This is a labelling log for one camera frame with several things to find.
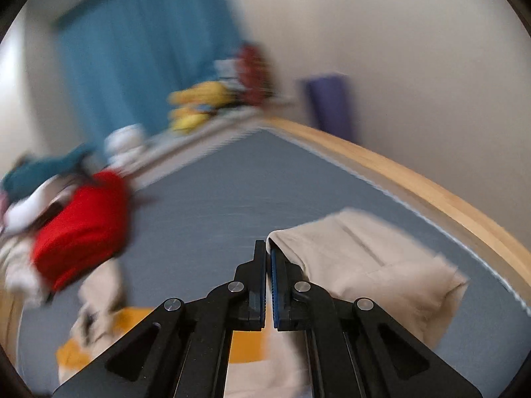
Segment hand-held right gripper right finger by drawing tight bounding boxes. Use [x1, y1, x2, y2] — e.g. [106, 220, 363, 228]
[267, 249, 483, 398]

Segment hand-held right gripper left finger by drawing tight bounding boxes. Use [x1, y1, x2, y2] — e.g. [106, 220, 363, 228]
[52, 239, 267, 398]

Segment cream and yellow sweatshirt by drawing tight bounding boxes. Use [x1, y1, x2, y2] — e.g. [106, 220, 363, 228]
[56, 209, 469, 398]

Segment white clothes pile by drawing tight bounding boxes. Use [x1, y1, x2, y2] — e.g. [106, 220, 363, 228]
[0, 174, 79, 305]

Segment grey mattress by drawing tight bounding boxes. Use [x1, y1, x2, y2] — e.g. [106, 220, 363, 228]
[20, 128, 531, 395]

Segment red folded cloth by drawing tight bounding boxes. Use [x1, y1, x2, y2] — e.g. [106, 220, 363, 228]
[32, 170, 134, 293]

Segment purple box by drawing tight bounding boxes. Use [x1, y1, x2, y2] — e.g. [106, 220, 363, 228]
[304, 73, 358, 142]

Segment white plush toy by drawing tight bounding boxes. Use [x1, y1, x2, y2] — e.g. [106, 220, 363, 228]
[104, 124, 147, 163]

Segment yellow plush toys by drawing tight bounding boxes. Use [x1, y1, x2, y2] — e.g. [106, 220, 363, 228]
[167, 80, 238, 134]

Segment red bag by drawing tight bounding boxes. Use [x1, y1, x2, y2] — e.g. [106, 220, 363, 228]
[236, 43, 275, 101]

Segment teal cloth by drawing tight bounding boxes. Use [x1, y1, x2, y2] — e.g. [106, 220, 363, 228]
[2, 144, 102, 200]

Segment blue curtain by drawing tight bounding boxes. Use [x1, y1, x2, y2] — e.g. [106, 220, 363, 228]
[53, 0, 246, 134]

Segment wooden bed frame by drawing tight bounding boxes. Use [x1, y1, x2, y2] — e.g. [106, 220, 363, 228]
[265, 117, 531, 301]

